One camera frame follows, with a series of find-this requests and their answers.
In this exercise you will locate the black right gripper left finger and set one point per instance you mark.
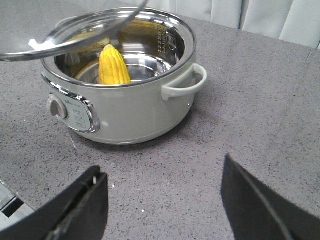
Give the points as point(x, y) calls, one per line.
point(80, 212)

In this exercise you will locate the pale green electric cooking pot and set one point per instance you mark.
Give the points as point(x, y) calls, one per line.
point(159, 50)

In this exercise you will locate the yellow corn cob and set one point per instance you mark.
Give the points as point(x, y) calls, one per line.
point(112, 67)

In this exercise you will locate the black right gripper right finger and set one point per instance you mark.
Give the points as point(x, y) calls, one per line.
point(256, 212)

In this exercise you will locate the white pleated curtain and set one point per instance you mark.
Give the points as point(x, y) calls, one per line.
point(294, 21)

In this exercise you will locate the silver metal rail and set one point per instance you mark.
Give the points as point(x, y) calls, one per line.
point(12, 208)

